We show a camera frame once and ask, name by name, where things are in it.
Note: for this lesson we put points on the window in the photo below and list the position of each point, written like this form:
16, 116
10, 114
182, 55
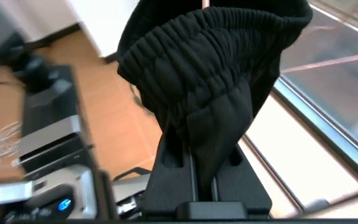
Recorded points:
337, 93

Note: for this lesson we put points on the black garment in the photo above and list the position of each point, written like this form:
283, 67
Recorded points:
204, 77

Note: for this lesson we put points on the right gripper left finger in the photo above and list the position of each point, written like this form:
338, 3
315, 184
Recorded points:
166, 186

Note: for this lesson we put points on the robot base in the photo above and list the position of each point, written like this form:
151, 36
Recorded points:
51, 137

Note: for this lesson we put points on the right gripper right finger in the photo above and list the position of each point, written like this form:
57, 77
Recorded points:
244, 186

